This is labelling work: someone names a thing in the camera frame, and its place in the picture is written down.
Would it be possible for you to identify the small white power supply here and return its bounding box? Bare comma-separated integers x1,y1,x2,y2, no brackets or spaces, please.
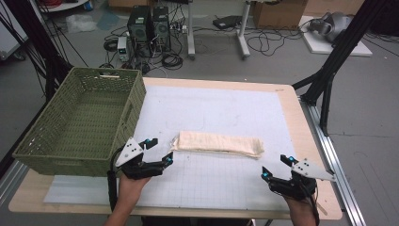
117,35,131,63

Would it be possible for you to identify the clear plastic bag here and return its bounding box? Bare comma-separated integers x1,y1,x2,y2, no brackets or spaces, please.
65,13,99,35

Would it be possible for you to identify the brown cardboard box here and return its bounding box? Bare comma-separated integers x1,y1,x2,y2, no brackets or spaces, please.
251,0,309,31

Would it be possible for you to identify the aluminium rail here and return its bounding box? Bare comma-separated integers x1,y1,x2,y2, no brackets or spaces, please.
298,96,367,226
0,159,31,205

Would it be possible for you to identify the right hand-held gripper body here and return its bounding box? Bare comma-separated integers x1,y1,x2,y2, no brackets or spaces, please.
268,157,337,202

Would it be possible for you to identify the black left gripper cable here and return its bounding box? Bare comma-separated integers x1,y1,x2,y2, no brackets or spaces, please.
106,146,126,213

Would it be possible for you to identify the person's right hand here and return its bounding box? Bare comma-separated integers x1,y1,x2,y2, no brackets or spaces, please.
281,194,317,218

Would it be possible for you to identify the black metal stand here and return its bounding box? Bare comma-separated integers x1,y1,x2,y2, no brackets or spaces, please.
291,0,391,137
2,0,73,102

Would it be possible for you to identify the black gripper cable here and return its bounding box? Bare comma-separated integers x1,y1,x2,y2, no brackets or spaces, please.
106,146,126,213
300,180,321,226

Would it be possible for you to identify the loose black floor cable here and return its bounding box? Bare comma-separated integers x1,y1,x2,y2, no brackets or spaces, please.
246,27,305,58

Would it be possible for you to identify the coiled black cable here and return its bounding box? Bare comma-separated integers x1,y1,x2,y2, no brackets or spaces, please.
161,52,184,71

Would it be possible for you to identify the black computer tower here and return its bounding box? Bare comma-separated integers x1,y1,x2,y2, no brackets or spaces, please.
152,6,172,53
126,5,152,58

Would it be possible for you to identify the person's left hand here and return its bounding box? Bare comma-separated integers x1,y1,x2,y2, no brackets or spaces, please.
117,173,153,205

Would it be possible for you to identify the white power strip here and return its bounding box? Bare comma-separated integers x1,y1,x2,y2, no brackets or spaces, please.
169,23,189,33

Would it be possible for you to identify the flat black device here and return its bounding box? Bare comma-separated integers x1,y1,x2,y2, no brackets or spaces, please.
212,15,243,31

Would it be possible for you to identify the grey headset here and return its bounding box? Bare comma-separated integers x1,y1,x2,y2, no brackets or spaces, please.
308,11,353,43

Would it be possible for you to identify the white table leg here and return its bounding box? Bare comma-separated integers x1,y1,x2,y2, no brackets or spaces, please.
185,0,198,61
236,0,252,59

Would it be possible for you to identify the cream towel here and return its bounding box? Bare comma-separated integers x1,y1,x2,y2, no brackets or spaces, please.
169,130,265,159

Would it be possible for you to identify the white floor board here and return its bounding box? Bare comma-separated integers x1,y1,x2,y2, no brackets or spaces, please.
298,15,374,58

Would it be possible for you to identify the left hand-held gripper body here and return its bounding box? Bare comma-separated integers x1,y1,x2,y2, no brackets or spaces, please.
115,137,165,181

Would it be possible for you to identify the white grid mat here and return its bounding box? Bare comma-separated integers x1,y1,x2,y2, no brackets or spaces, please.
42,84,299,212

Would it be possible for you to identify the green plastic woven basket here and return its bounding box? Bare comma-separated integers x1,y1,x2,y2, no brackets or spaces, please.
11,66,148,178

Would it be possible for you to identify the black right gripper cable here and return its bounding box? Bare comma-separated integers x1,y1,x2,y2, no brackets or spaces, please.
300,180,321,226

